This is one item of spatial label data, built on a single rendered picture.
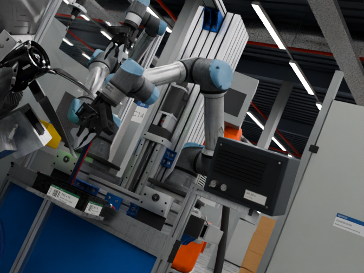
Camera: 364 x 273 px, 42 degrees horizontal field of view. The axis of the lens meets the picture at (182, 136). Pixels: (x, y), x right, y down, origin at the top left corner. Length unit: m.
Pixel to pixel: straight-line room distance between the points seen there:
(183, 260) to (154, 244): 3.74
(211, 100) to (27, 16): 0.78
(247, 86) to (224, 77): 3.76
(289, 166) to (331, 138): 1.61
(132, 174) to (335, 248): 1.27
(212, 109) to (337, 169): 1.24
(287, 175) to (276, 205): 0.10
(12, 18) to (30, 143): 0.44
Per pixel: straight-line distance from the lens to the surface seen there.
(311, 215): 2.98
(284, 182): 1.49
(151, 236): 1.66
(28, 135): 1.71
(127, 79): 1.60
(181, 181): 2.13
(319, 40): 10.58
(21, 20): 1.77
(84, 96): 2.43
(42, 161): 2.77
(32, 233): 1.76
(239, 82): 5.71
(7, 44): 1.63
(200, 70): 1.95
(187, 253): 5.37
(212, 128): 2.01
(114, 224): 1.75
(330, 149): 3.06
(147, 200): 2.02
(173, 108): 2.38
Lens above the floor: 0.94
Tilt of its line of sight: 9 degrees up
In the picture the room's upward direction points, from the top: 24 degrees clockwise
